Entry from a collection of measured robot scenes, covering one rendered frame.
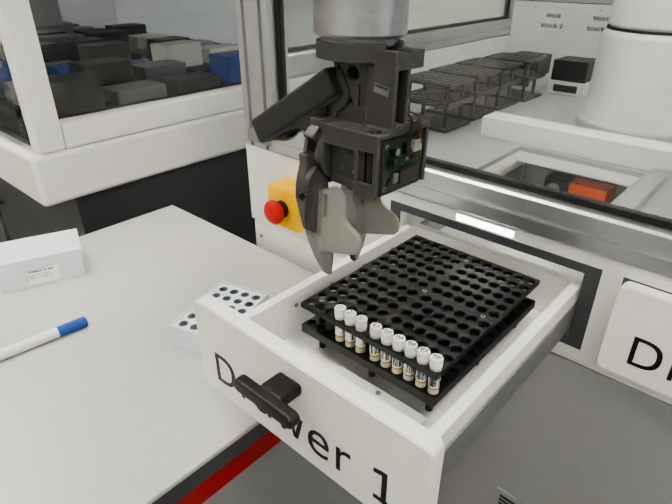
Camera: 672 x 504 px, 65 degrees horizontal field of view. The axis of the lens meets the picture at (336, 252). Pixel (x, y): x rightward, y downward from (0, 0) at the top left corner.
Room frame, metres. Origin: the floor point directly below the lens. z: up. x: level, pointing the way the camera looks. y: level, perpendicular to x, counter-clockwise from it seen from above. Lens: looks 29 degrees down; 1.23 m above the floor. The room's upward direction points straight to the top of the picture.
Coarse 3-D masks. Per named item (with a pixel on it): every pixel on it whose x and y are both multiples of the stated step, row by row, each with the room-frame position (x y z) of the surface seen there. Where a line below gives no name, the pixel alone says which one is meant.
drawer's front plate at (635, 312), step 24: (624, 288) 0.47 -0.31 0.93; (648, 288) 0.47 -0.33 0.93; (624, 312) 0.47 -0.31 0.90; (648, 312) 0.46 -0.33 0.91; (624, 336) 0.46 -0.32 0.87; (648, 336) 0.45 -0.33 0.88; (600, 360) 0.47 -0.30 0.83; (624, 360) 0.46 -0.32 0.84; (648, 360) 0.45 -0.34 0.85; (648, 384) 0.44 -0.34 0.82
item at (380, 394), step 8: (344, 368) 0.44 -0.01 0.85; (344, 376) 0.43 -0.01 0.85; (352, 376) 0.43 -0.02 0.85; (360, 384) 0.41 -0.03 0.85; (368, 384) 0.41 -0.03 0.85; (376, 392) 0.40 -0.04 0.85; (384, 392) 0.40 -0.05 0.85; (384, 400) 0.39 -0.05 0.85; (392, 400) 0.39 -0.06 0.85; (400, 408) 0.38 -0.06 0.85; (408, 408) 0.38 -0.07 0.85; (408, 416) 0.37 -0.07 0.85; (416, 416) 0.37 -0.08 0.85; (424, 416) 0.37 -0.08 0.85; (424, 424) 0.37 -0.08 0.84
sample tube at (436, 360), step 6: (432, 354) 0.38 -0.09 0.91; (438, 354) 0.38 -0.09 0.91; (432, 360) 0.38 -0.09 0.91; (438, 360) 0.38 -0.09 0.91; (432, 366) 0.38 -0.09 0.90; (438, 366) 0.37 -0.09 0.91; (432, 384) 0.38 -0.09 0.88; (438, 384) 0.38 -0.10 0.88; (432, 390) 0.38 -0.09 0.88; (438, 390) 0.38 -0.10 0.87
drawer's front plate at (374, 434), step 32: (224, 320) 0.42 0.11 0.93; (224, 352) 0.42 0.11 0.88; (256, 352) 0.39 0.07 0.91; (288, 352) 0.37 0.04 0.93; (224, 384) 0.43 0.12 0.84; (320, 384) 0.33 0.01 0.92; (352, 384) 0.33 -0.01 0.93; (256, 416) 0.39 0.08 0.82; (320, 416) 0.33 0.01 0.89; (352, 416) 0.31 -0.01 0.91; (384, 416) 0.29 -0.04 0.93; (320, 448) 0.33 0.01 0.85; (352, 448) 0.31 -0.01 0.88; (384, 448) 0.29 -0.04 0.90; (416, 448) 0.27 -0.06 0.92; (352, 480) 0.31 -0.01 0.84; (416, 480) 0.26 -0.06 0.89
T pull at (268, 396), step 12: (240, 384) 0.35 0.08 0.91; (252, 384) 0.34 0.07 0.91; (264, 384) 0.35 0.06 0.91; (276, 384) 0.35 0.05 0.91; (288, 384) 0.35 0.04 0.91; (252, 396) 0.33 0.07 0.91; (264, 396) 0.33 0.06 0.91; (276, 396) 0.33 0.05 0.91; (288, 396) 0.33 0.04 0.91; (264, 408) 0.32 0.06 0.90; (276, 408) 0.32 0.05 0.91; (288, 408) 0.32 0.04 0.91; (276, 420) 0.31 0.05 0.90; (288, 420) 0.31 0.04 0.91
